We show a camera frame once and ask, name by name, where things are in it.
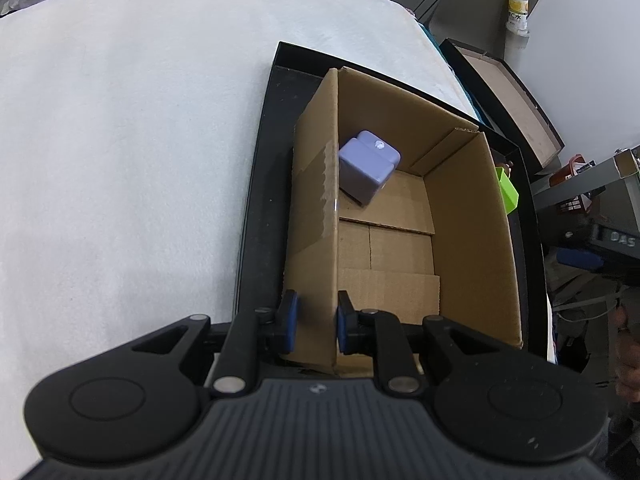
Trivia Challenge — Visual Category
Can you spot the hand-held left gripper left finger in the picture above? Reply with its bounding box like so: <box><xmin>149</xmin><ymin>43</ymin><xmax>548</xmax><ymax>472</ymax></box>
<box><xmin>131</xmin><ymin>290</ymin><xmax>301</xmax><ymax>396</ymax></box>

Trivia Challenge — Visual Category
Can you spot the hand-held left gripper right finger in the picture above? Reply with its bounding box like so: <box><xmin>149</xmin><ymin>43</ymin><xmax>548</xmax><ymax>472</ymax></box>
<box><xmin>336</xmin><ymin>290</ymin><xmax>506</xmax><ymax>396</ymax></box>

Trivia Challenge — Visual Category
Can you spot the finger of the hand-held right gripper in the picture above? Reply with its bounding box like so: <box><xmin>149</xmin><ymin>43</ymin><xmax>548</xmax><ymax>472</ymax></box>
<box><xmin>556</xmin><ymin>246</ymin><xmax>604</xmax><ymax>272</ymax></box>

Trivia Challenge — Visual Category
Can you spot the brown cardboard box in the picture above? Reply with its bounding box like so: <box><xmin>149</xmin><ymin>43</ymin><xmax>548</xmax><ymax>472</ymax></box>
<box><xmin>280</xmin><ymin>66</ymin><xmax>525</xmax><ymax>376</ymax></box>

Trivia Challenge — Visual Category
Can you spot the black shallow tray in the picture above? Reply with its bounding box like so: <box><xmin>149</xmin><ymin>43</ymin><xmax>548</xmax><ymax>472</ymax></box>
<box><xmin>232</xmin><ymin>41</ymin><xmax>548</xmax><ymax>366</ymax></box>

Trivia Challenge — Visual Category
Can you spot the person's right hand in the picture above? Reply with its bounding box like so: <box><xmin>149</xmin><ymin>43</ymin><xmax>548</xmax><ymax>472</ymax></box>
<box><xmin>612</xmin><ymin>305</ymin><xmax>640</xmax><ymax>403</ymax></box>

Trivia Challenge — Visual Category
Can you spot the red basket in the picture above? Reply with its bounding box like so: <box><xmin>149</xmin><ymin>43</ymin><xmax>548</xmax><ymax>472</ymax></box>
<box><xmin>549</xmin><ymin>154</ymin><xmax>587</xmax><ymax>188</ymax></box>

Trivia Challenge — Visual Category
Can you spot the green plastic block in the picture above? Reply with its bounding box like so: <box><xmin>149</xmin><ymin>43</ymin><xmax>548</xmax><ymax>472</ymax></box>
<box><xmin>495</xmin><ymin>166</ymin><xmax>521</xmax><ymax>213</ymax></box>

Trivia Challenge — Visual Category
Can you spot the black table with brown top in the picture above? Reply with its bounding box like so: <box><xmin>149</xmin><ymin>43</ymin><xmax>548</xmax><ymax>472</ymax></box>
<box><xmin>440</xmin><ymin>37</ymin><xmax>566</xmax><ymax>171</ymax></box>

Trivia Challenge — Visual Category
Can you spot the purple cube toy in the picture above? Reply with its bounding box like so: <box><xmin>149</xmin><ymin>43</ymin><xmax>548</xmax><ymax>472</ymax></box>
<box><xmin>338</xmin><ymin>130</ymin><xmax>402</xmax><ymax>207</ymax></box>

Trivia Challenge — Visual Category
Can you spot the white bottle with yellow label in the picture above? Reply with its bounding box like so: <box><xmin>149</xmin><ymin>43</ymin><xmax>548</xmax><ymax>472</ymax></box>
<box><xmin>506</xmin><ymin>0</ymin><xmax>531</xmax><ymax>36</ymax></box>

